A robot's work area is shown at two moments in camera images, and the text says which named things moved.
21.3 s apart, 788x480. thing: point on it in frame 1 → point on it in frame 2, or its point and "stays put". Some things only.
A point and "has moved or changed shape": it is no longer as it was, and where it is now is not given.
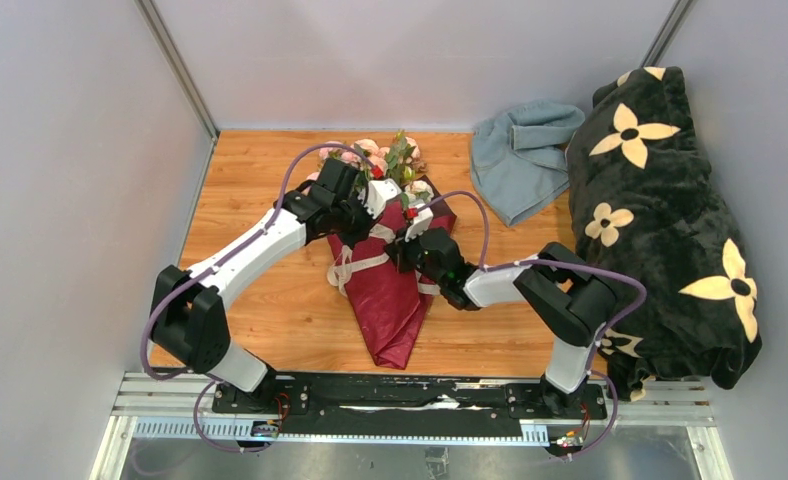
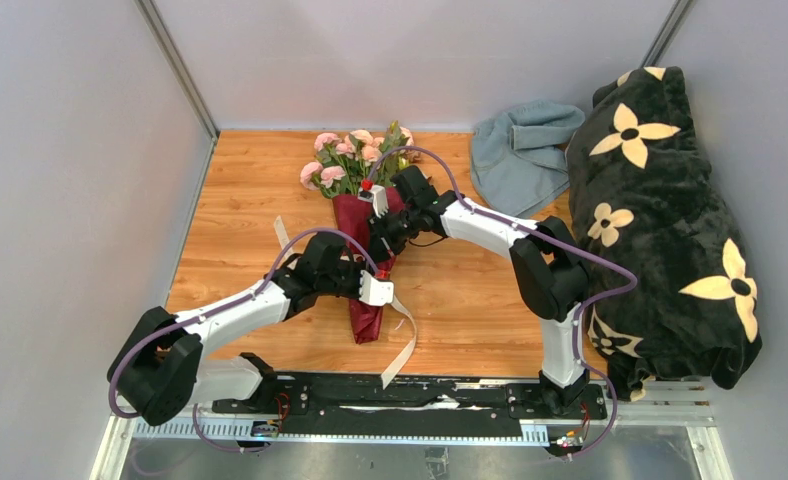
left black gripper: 354,239 → 356,267
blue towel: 518,155 stays put
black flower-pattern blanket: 649,204 stays put
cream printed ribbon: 336,276 has moved or changed shape
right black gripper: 398,252 → 382,244
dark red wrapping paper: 393,302 has moved or changed shape
